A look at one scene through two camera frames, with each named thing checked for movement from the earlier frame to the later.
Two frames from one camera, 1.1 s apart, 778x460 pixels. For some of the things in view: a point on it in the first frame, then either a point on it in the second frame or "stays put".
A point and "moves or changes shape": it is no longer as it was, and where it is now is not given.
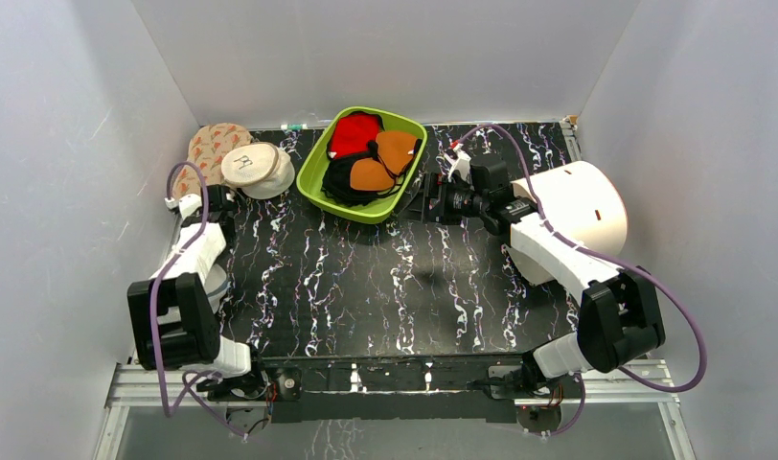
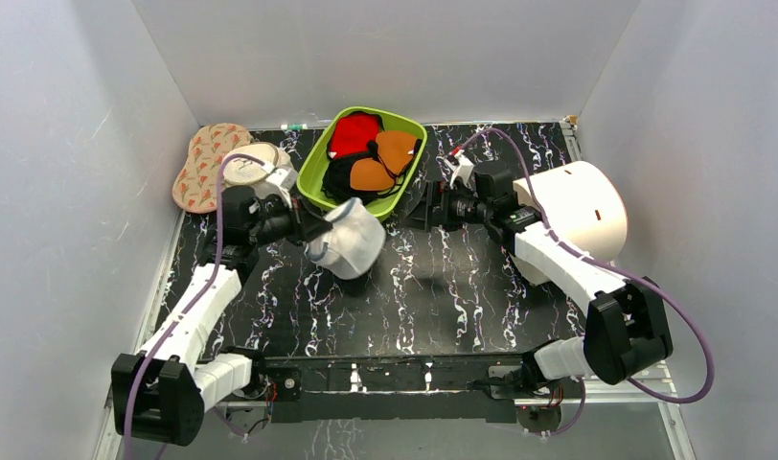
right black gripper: [431, 197] stays put
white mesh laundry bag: [216, 287] moves or changes shape
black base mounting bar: [437, 388] stays put
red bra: [353, 132] stays put
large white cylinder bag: [581, 202] stays put
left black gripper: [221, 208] to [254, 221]
